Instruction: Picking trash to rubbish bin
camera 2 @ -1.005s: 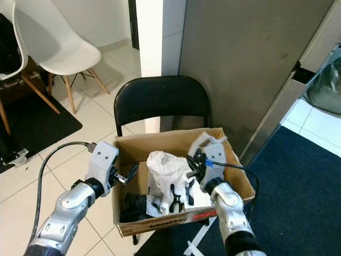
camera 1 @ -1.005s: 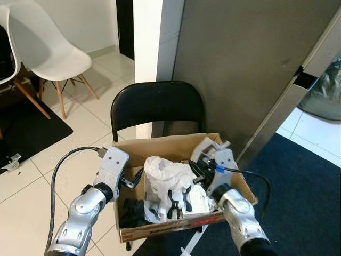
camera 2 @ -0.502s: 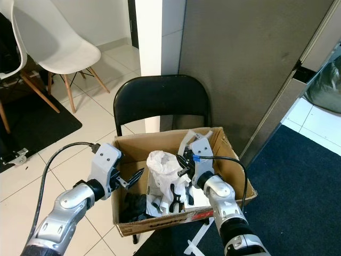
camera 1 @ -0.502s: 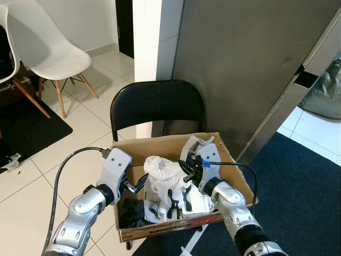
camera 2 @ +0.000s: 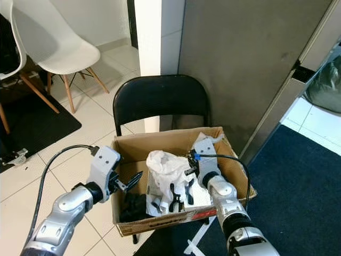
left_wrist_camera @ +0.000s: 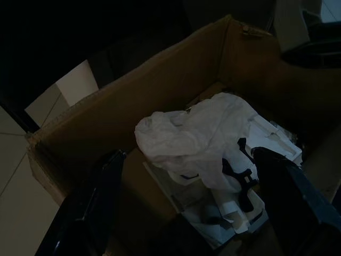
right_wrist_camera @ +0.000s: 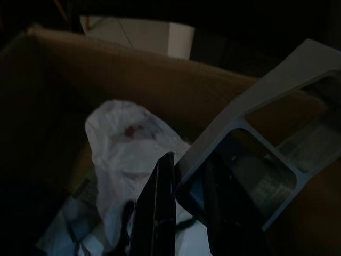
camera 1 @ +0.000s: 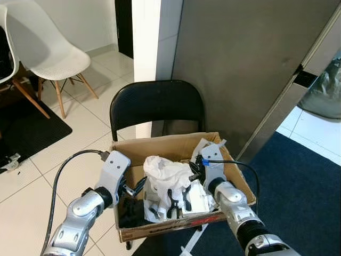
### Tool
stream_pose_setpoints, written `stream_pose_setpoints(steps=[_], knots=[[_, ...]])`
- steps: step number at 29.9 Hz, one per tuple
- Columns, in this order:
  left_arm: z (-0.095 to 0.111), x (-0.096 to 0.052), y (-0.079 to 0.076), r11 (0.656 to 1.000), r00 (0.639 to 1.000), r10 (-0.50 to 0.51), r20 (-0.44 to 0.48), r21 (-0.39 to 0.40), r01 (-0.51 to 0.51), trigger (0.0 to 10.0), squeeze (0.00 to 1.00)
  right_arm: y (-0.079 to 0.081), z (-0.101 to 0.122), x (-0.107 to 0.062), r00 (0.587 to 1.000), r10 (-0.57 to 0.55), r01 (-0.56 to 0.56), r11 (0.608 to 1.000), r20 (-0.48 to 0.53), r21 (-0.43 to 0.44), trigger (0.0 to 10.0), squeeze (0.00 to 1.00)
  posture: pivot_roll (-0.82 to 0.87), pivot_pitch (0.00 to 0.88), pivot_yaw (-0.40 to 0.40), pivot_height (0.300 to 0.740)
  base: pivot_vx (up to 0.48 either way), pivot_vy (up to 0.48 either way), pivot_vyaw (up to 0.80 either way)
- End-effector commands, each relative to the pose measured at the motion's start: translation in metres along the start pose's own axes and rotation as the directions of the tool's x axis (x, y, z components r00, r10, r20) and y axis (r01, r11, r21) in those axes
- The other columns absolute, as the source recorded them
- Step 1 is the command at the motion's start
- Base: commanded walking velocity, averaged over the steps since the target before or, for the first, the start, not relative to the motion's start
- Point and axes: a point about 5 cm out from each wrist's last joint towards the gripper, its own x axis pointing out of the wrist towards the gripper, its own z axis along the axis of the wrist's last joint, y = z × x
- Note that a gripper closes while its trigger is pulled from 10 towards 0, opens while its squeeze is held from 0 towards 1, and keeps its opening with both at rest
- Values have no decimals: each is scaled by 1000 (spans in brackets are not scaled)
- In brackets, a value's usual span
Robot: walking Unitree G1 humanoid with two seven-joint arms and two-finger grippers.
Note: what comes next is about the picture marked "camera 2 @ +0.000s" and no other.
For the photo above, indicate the brown cardboard box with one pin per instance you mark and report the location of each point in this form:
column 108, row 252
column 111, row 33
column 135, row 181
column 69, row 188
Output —
column 154, row 141

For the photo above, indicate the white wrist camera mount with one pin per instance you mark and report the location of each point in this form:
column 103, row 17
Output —
column 105, row 162
column 209, row 157

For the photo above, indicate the white plastic bag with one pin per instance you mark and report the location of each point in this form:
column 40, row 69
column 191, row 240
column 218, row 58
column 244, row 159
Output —
column 165, row 165

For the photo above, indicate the black door latch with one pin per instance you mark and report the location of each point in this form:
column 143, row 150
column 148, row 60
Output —
column 303, row 72

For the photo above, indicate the small blue tape tag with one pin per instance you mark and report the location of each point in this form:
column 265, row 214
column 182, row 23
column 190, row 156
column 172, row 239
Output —
column 197, row 156

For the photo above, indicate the white tape strip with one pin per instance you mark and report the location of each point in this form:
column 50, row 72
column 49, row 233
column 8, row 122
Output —
column 198, row 237

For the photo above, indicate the black crumpled cloth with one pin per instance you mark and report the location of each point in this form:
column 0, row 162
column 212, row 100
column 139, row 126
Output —
column 135, row 208

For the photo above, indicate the small metal caster bracket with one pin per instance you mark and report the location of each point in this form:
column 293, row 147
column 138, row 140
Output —
column 16, row 157

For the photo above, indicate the white package with black print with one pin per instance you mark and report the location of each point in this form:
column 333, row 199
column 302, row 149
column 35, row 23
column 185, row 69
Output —
column 200, row 196

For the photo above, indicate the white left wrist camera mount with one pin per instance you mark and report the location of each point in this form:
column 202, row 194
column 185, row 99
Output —
column 105, row 162

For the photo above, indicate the dark navy floor mat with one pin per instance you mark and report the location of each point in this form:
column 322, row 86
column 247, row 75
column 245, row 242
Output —
column 298, row 197

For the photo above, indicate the white shell chair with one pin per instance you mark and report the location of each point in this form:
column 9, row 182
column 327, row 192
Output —
column 39, row 93
column 53, row 42

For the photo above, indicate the black floor mat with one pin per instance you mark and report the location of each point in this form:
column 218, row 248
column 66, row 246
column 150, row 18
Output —
column 32, row 133

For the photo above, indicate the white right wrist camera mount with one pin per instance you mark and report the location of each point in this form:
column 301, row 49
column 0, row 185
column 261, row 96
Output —
column 209, row 157

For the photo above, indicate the black folding chair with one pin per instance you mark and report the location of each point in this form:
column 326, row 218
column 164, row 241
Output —
column 160, row 98

